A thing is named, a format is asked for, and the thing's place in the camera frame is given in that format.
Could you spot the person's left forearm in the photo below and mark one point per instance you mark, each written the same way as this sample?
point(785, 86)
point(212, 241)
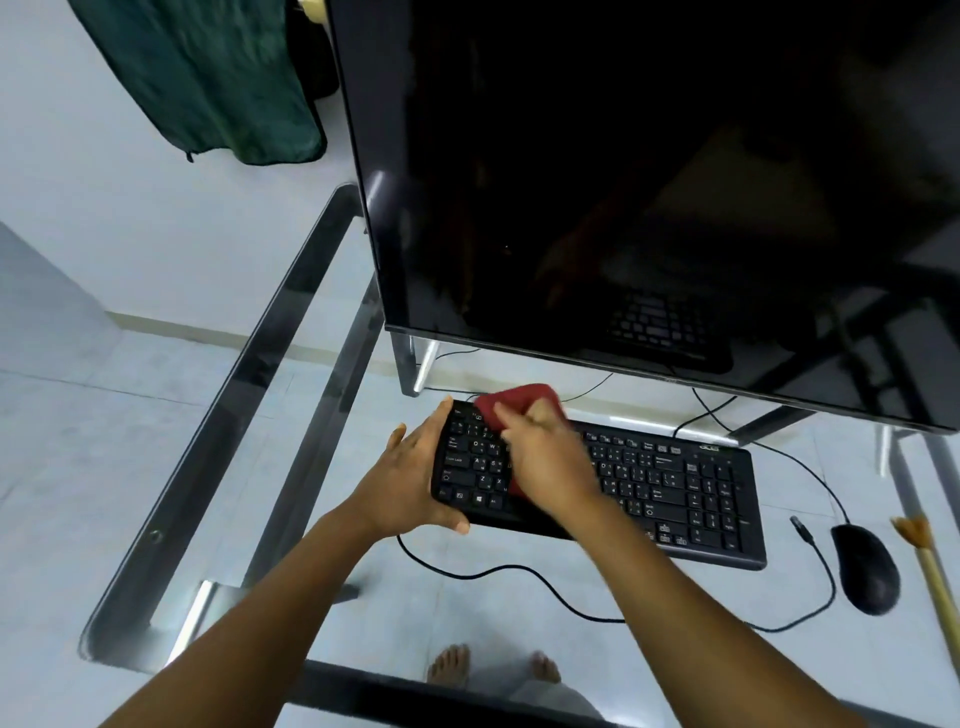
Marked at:
point(247, 630)

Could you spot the green hanging cloth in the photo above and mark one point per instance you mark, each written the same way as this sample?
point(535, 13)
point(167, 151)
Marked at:
point(214, 75)

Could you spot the person's left thumb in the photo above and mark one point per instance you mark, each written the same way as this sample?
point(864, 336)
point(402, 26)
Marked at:
point(446, 519)

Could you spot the person's right forearm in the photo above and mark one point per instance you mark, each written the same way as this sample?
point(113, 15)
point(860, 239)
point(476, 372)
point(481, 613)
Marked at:
point(712, 630)

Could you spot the person's left foot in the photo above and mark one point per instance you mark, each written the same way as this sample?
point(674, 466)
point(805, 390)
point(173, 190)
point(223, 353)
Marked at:
point(450, 664)

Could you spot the person's foot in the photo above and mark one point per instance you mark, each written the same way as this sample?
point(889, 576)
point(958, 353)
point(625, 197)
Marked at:
point(450, 664)
point(545, 667)

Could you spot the person's left hand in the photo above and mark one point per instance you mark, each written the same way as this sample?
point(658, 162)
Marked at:
point(397, 487)

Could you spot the red cleaning cloth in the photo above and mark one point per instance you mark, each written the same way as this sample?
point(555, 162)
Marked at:
point(517, 401)

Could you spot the person's right hand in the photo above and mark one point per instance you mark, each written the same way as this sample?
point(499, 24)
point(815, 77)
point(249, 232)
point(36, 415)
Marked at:
point(547, 461)

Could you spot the glass desk with metal frame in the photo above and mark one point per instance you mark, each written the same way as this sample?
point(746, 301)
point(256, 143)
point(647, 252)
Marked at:
point(247, 420)

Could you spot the black computer mouse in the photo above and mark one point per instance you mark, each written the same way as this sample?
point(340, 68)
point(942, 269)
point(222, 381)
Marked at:
point(865, 568)

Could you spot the person's right fingers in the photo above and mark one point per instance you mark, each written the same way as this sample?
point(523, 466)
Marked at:
point(529, 420)

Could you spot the person's right foot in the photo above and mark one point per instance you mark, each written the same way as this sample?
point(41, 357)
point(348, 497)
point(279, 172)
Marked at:
point(545, 667)

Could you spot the black computer keyboard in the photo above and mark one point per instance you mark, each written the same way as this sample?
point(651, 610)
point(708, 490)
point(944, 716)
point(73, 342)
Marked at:
point(675, 495)

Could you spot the black computer monitor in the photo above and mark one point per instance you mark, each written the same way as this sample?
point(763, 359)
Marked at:
point(652, 187)

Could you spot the silver monitor stand leg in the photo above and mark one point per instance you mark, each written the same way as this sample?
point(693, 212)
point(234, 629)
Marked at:
point(417, 367)

